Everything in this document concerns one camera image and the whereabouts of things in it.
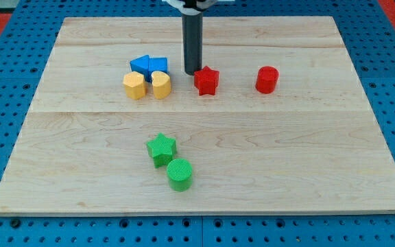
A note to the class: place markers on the light wooden board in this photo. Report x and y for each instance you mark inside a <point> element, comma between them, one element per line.
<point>312,147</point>

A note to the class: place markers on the red cylinder block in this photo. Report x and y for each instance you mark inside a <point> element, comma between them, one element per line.
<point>266,79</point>

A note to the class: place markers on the blue square block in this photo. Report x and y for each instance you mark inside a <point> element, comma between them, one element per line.
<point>158,64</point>

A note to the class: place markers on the red star block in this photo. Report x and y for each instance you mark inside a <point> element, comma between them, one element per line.
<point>206,81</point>

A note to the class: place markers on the yellow hexagon block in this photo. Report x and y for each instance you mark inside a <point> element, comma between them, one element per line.
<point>134,84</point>

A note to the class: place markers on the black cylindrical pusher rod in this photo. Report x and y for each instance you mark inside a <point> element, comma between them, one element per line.
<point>192,30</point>

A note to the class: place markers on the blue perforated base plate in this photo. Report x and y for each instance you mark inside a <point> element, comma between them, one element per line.
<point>25,45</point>

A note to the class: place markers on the yellow heart block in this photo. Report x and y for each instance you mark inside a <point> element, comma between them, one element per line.
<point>161,84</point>

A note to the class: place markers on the green star block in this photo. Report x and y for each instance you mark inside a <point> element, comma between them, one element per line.
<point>161,150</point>

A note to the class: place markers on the green cylinder block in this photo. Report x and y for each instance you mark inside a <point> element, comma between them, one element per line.
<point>180,174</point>

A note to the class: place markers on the blue triangle block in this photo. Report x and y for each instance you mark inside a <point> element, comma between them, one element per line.
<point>141,65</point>

